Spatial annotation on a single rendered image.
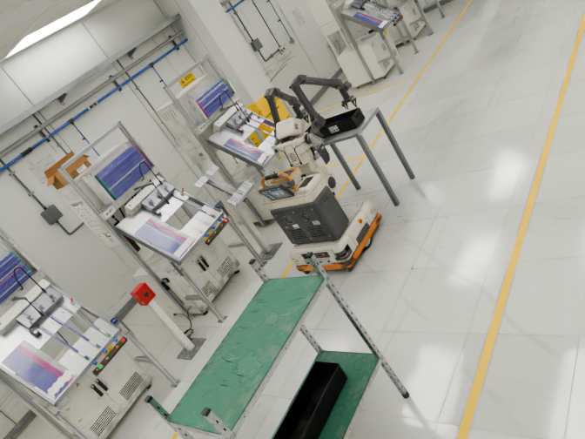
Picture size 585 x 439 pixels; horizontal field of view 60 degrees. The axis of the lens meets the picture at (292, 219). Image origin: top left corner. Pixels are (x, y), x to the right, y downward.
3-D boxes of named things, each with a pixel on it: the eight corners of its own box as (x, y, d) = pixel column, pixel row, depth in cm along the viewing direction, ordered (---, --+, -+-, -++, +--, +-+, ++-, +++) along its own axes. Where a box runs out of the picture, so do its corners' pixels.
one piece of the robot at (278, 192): (303, 199, 398) (283, 185, 384) (272, 205, 423) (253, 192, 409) (305, 185, 402) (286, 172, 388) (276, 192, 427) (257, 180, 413)
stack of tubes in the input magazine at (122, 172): (152, 167, 486) (134, 144, 475) (116, 199, 455) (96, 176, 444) (145, 170, 495) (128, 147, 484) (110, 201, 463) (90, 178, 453)
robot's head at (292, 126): (292, 133, 409) (292, 116, 410) (275, 139, 424) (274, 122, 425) (305, 136, 419) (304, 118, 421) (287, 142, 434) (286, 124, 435)
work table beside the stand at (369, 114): (398, 205, 461) (357, 133, 430) (339, 214, 510) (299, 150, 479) (415, 176, 488) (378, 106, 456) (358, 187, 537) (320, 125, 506)
